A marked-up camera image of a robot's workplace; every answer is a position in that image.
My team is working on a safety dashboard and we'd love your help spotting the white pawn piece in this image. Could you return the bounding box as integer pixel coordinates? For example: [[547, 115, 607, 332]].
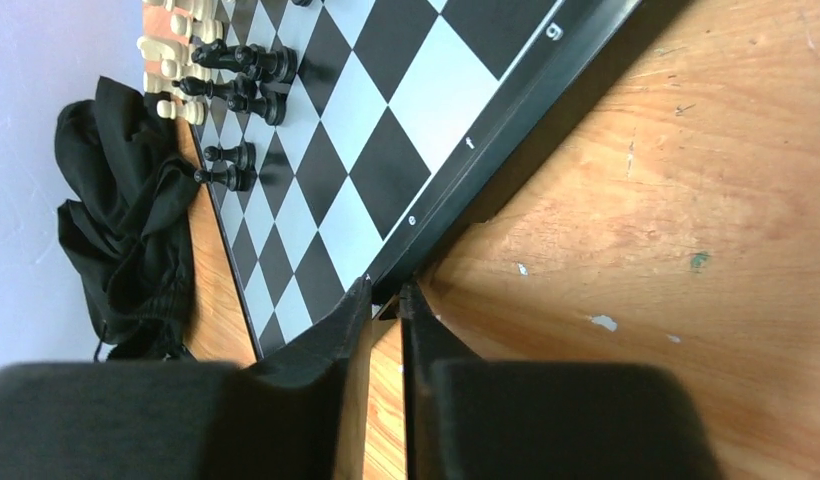
[[156, 100, 207, 125]]

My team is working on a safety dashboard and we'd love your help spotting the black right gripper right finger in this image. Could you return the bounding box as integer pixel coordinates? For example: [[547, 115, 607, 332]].
[[399, 283, 724, 479]]

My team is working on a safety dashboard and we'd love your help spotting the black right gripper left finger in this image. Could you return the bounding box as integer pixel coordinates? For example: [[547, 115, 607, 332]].
[[0, 277, 372, 479]]

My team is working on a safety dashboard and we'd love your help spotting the black and white chessboard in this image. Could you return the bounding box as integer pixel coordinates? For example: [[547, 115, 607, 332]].
[[194, 1, 655, 359]]

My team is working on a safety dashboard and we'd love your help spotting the black pawn piece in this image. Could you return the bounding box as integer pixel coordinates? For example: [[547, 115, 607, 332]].
[[202, 141, 256, 170], [193, 166, 254, 192], [227, 91, 286, 126]]

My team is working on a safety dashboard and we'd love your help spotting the black cloth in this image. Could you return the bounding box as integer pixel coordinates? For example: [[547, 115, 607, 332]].
[[54, 76, 199, 360]]

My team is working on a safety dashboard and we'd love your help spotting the black knight piece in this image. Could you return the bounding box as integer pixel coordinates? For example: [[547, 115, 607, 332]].
[[190, 39, 298, 84]]

